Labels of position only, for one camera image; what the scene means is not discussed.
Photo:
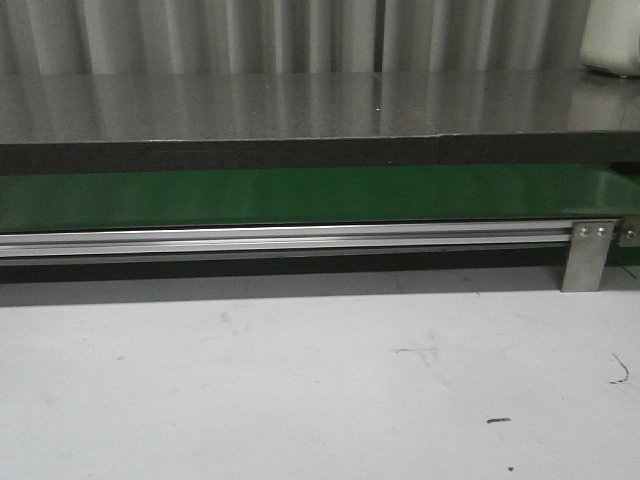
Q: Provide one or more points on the grey pleated curtain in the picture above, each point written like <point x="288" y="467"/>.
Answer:
<point x="228" y="37"/>

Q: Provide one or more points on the green conveyor belt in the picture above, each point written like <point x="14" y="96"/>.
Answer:
<point x="105" y="201"/>

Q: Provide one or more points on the steel conveyor support bracket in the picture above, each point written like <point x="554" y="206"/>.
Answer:
<point x="588" y="252"/>

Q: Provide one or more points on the aluminium conveyor side rail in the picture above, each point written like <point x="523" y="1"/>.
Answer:
<point x="281" y="238"/>

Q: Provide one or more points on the steel belt end plate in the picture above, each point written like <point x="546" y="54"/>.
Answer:
<point x="629" y="232"/>

